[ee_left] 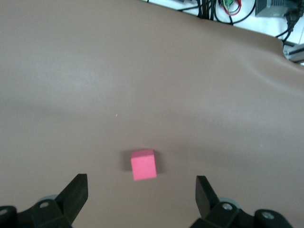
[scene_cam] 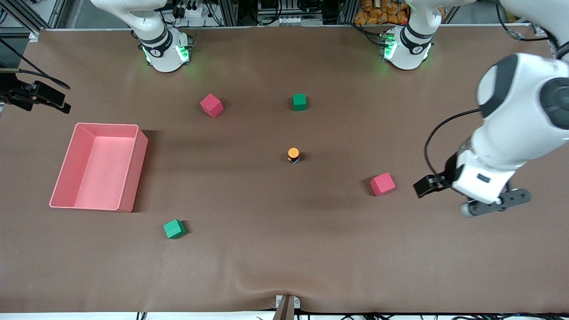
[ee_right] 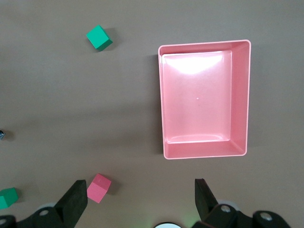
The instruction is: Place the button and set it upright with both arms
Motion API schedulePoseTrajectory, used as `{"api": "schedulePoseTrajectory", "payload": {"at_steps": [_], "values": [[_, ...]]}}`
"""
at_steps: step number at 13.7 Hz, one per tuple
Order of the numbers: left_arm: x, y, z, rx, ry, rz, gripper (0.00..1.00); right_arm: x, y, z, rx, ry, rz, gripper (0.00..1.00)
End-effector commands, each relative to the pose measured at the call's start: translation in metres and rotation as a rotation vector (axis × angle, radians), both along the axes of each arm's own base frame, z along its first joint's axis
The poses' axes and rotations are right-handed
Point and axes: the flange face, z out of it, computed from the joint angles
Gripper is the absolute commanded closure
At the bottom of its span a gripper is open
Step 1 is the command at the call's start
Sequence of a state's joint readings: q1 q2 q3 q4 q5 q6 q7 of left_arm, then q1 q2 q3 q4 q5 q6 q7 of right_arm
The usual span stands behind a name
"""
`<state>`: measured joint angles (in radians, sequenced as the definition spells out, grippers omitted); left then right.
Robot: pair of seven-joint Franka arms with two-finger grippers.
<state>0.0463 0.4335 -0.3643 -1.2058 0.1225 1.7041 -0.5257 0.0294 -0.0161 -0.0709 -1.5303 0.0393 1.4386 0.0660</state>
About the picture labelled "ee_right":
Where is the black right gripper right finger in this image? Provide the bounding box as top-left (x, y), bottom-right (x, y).
top-left (194, 178), bottom-right (294, 228)

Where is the pink plastic bin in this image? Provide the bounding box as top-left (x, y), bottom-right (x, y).
top-left (157, 39), bottom-right (252, 161)

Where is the brown table cover sheet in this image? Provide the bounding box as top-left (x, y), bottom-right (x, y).
top-left (0, 0), bottom-right (304, 228)

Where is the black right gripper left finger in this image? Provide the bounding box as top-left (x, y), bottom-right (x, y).
top-left (0, 180), bottom-right (89, 228)

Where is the green foam cube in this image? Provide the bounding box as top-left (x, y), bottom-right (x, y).
top-left (0, 187), bottom-right (19, 210)
top-left (85, 24), bottom-right (114, 52)

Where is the pink foam cube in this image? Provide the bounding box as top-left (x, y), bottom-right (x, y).
top-left (86, 173), bottom-right (113, 204)

